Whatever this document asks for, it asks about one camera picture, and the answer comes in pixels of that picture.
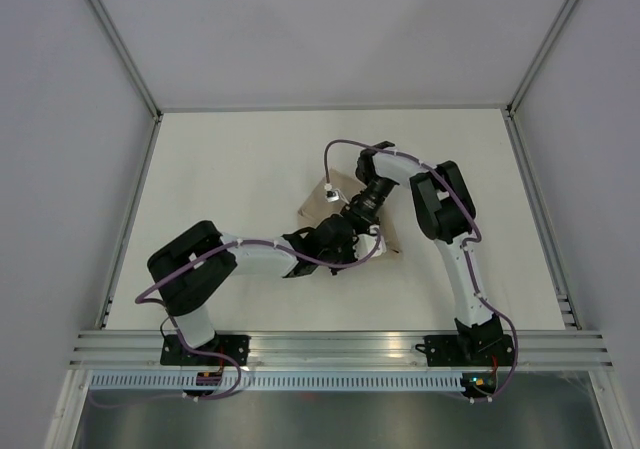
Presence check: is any beige cloth napkin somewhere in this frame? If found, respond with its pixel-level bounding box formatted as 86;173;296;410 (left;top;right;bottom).
297;168;402;260

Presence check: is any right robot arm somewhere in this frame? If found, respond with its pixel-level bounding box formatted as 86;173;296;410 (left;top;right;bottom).
341;141;518;366

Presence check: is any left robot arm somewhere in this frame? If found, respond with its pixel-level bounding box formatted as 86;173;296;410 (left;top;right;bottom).
135;215;383;365

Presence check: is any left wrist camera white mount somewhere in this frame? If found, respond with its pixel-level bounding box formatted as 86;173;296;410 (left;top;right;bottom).
354;225;387;260

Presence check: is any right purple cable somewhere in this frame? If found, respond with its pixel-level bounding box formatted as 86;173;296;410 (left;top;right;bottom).
323;139;519;404

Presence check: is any purple cable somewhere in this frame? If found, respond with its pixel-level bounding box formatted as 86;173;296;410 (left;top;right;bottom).
323;139;519;404
89;231;384;409

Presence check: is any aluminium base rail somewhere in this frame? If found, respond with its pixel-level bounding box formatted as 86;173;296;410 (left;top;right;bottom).
67;330;613;372

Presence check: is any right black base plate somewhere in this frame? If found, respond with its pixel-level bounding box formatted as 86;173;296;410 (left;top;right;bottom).
413;334;516;368

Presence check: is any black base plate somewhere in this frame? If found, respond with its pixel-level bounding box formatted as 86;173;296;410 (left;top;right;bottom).
160;334;250;367
413;334;516;368

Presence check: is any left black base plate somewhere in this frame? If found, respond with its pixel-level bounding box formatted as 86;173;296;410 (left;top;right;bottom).
160;334;250;367

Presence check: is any left aluminium side rail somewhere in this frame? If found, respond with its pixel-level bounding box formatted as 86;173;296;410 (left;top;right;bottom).
93;112;164;330

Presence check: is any aluminium side rail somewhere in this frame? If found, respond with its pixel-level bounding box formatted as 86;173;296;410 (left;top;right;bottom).
501;106;583;331
93;112;164;330

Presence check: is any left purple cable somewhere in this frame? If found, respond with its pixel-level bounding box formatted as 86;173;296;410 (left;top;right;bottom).
89;231;384;409

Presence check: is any right aluminium side rail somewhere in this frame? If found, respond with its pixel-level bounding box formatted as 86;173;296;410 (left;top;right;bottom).
501;106;583;331

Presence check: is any back aluminium frame bar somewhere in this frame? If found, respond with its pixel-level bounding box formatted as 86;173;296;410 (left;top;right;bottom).
160;102;508;114

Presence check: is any white slotted cable duct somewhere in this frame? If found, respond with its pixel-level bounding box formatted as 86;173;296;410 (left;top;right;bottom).
89;370;463;392

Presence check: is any left aluminium frame post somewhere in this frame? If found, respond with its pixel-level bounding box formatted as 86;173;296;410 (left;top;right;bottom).
85;0;162;121

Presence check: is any aluminium frame post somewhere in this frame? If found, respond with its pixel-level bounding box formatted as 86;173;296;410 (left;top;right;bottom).
85;0;162;121
504;0;582;118

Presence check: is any right aluminium frame post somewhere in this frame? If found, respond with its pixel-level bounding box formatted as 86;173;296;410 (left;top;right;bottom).
504;0;582;118

